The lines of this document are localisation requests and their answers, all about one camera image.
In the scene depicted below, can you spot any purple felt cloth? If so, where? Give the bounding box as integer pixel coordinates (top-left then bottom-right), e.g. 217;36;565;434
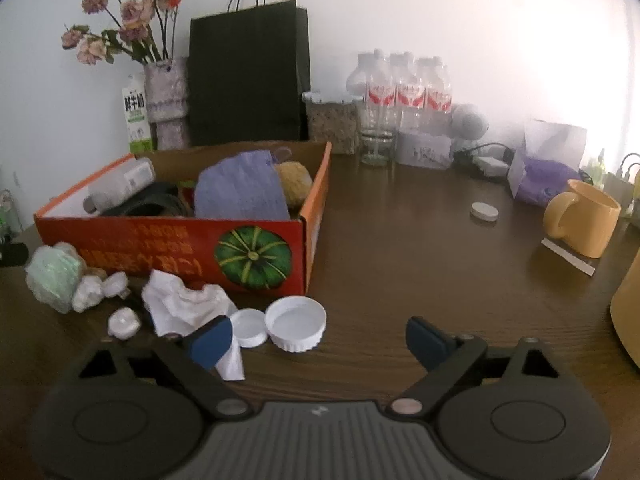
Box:
194;147;293;221

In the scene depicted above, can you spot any pack of clear water bottles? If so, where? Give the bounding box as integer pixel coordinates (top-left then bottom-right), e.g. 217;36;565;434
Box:
346;50;453;136

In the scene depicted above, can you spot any brown wooden desk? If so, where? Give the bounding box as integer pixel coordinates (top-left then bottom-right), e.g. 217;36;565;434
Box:
0;145;640;411

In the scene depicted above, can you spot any dried pink rose bouquet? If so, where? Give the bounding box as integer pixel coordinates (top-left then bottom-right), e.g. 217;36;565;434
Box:
61;0;182;67

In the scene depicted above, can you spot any white printed card box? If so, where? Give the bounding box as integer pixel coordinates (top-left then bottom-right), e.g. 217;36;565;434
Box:
396;129;453;169

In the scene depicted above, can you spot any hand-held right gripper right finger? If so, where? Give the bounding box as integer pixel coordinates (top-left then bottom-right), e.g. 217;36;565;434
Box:
390;316;566;418

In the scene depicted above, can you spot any white yellow plush sheep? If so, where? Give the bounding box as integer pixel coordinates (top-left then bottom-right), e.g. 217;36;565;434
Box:
275;160;315;211

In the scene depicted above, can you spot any white tissue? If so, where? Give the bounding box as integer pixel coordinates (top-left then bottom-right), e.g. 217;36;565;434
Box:
141;269;247;382

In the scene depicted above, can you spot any white power adapter cable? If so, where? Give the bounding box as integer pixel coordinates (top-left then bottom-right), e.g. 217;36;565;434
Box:
452;142;516;166

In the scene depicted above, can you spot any large white ribbed lid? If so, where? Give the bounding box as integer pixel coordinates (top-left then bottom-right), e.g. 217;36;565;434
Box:
264;296;327;353

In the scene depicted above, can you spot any pale purple textured vase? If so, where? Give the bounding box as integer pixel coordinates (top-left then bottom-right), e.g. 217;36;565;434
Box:
144;57;193;151

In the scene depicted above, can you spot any white round disc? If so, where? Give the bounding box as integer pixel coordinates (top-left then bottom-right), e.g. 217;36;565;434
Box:
470;201;500;223

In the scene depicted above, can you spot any white plastic bag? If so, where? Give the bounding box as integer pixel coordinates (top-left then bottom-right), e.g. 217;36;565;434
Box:
25;242;108;314

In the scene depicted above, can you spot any white green milk carton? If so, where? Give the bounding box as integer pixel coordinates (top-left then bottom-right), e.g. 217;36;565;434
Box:
121;74;154;155

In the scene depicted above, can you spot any orange cardboard box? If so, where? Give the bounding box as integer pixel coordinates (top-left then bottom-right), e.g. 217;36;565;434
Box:
34;141;332;296

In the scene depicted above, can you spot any white power strip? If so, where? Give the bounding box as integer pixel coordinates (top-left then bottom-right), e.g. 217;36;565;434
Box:
472;155;511;178

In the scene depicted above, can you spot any black paper bag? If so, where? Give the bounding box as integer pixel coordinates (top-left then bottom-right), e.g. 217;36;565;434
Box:
188;0;312;147

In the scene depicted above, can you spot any clear drinking glass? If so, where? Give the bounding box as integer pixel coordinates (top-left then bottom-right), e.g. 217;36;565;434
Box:
359;127;396;166

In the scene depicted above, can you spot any small white lid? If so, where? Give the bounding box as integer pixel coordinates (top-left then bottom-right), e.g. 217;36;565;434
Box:
230;309;267;347

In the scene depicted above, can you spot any white charger block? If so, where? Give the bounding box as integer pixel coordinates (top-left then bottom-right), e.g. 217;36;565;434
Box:
602;152;640;203

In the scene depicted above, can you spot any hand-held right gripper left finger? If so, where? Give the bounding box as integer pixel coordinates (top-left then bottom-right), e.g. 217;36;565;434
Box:
67;316;253;420

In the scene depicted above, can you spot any clear grain container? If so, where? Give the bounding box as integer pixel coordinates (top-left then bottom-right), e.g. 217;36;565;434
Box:
302;91;365;156

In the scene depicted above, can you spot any white paper strip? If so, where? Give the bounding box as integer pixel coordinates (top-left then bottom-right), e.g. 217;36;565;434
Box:
541;238;597;277

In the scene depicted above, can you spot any yellow mug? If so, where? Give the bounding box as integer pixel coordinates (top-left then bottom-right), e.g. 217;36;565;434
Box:
543;179;622;259

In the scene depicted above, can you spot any white round device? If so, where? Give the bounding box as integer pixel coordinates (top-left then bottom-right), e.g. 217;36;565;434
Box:
450;103;490;141

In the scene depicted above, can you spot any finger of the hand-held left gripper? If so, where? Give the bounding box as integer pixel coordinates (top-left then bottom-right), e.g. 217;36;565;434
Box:
0;242;29;267

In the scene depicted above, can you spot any wire storage rack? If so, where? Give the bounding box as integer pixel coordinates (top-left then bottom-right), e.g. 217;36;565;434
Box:
0;187;23;241

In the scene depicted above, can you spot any purple white tissue box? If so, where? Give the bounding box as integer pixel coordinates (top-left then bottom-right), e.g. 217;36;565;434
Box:
507;119;588;208

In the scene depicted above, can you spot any white plastic bottle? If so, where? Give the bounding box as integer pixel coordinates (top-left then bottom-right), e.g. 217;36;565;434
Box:
82;157;155;213

